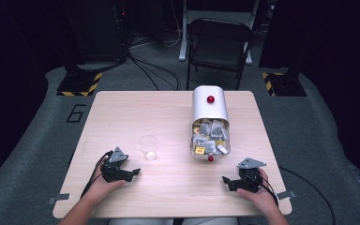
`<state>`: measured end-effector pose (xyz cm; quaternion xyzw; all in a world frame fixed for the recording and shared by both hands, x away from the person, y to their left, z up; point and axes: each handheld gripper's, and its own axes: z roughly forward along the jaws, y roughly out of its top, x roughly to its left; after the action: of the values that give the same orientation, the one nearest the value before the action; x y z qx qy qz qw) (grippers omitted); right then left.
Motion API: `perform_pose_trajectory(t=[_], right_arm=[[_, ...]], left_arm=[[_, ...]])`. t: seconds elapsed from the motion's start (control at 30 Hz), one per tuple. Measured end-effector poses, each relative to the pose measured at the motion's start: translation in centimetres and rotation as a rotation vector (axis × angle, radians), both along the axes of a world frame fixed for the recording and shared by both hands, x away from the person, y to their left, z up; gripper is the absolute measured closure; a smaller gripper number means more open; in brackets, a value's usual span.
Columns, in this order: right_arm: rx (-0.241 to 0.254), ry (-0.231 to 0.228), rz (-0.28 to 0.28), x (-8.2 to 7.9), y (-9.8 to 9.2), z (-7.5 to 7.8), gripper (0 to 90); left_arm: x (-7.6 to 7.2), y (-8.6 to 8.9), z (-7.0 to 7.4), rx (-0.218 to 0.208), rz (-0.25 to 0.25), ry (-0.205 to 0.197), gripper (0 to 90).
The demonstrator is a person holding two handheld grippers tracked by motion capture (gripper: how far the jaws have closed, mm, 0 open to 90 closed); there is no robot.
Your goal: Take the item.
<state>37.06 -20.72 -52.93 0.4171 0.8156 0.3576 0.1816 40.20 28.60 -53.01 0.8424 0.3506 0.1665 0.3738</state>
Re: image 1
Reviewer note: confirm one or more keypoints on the grey tape strip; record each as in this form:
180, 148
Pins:
286, 195
59, 198

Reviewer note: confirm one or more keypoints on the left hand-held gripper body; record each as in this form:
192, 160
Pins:
114, 168

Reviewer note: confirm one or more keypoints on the person's right hand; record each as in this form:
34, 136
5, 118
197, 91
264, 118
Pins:
264, 198

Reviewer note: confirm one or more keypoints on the black equipment cabinet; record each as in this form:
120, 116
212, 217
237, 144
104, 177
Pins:
100, 31

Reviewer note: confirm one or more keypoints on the clear plastic cup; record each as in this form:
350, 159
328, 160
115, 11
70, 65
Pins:
148, 146

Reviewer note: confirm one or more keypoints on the person's left hand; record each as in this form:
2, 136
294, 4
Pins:
99, 187

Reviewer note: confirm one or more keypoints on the white container with red knobs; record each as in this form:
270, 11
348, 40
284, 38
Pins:
207, 109

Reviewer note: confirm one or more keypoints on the pile of tea bags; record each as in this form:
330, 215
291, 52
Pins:
211, 137

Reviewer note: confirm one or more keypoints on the black stand base hazard stripes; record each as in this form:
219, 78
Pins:
78, 84
286, 84

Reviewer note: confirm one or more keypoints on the black folding chair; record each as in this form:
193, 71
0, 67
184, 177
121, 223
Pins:
218, 47

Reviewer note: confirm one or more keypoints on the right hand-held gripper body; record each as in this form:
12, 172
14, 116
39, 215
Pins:
250, 179

